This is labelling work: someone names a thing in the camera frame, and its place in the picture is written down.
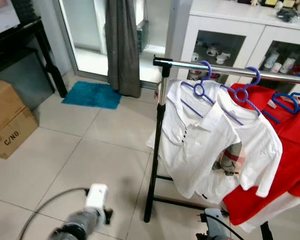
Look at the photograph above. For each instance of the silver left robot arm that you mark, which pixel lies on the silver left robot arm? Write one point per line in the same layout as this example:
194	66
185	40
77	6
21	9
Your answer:
77	225

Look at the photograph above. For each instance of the purple plastic hanger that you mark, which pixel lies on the purple plastic hanger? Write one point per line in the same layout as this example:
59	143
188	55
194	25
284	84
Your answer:
250	86
205	81

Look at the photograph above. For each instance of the blue plastic hanger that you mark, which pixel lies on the blue plastic hanger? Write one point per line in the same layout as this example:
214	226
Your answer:
296	93

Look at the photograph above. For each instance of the white polo shirt dark buttons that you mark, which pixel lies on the white polo shirt dark buttons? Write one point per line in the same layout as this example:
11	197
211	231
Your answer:
190	150

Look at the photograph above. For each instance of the red polo shirt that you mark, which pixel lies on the red polo shirt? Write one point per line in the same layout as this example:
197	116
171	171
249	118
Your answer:
285	165

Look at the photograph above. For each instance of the teal floor mat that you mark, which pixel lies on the teal floor mat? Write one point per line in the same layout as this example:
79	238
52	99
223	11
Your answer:
92	95

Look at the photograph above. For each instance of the printed brown cardboard box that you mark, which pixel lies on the printed brown cardboard box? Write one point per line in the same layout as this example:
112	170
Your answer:
10	120

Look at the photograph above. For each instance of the chrome black clothes rack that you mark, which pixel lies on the chrome black clothes rack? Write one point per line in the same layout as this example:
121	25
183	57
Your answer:
180	64

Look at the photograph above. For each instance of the small white mug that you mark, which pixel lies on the small white mug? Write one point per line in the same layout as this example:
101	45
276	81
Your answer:
195	56

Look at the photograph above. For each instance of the grey curtain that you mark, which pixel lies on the grey curtain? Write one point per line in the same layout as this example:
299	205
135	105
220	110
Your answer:
122	50

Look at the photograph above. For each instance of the white bottle red base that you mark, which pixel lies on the white bottle red base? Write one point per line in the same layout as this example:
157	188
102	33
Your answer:
288	65

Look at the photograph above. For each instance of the white framed glass door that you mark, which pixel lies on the white framed glass door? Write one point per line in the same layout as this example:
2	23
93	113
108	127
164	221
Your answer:
90	30

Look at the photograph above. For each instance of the black side table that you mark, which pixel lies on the black side table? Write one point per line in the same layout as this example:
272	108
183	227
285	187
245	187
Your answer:
20	45

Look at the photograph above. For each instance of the white glass door cabinet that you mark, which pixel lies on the white glass door cabinet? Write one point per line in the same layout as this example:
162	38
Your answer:
225	22

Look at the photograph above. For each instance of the white box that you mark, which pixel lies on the white box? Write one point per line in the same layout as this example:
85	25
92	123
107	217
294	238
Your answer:
2	17

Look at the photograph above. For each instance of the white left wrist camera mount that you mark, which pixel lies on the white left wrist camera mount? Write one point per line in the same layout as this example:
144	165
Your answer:
96	195

